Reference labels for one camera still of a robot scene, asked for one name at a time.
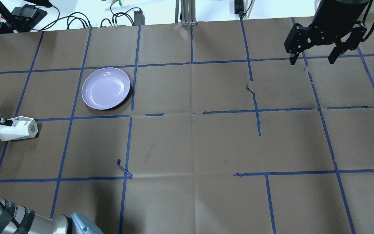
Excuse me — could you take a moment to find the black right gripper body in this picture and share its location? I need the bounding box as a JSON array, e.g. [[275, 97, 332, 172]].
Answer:
[[284, 0, 368, 53]]

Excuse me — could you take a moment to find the white angular cup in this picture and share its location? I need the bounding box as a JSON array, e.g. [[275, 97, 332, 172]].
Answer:
[[0, 116, 39, 142]]

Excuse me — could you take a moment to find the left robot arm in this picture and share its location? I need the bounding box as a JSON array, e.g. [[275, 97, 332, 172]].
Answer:
[[0, 116, 102, 234]]

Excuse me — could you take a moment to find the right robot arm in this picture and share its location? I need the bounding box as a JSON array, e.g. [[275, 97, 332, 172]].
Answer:
[[284, 0, 374, 65]]

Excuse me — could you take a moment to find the lavender plate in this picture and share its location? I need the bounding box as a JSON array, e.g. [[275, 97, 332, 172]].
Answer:
[[81, 68, 131, 111]]

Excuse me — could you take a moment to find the black power adapter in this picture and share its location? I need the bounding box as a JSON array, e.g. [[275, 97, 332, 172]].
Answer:
[[133, 9, 145, 26]]

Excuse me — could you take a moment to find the aluminium frame post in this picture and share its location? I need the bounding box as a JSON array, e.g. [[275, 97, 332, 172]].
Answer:
[[175, 0, 197, 27]]

